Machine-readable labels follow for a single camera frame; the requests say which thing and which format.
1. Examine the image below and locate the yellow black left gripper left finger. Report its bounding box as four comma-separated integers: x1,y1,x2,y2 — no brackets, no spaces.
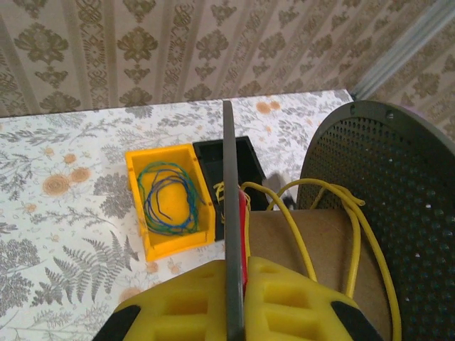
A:
92,259,228,341

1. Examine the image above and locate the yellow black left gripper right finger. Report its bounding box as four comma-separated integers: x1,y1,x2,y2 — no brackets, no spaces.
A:
243,255,383,341

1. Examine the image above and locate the red cable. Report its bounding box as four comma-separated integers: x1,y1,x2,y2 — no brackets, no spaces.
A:
237,190,252,285

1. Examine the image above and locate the yellow cable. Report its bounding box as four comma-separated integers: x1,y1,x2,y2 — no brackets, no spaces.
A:
241,178,402,341
212,180,228,224

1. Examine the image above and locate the grey perforated cable spool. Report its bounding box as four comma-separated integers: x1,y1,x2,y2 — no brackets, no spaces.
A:
222,100,455,341

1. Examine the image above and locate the yellow plastic bin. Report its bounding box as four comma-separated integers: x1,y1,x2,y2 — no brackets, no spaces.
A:
124,142,218,263

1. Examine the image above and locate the black plastic bin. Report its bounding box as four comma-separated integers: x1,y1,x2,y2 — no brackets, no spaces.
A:
193,136,267,242

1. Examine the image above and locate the blue cable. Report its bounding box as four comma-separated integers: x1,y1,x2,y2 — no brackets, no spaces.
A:
144,175,207,234

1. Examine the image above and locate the green cable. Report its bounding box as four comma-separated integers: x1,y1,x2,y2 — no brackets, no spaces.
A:
136,161,200,237

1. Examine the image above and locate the aluminium frame post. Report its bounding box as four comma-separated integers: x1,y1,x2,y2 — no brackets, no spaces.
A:
355,5,455,100

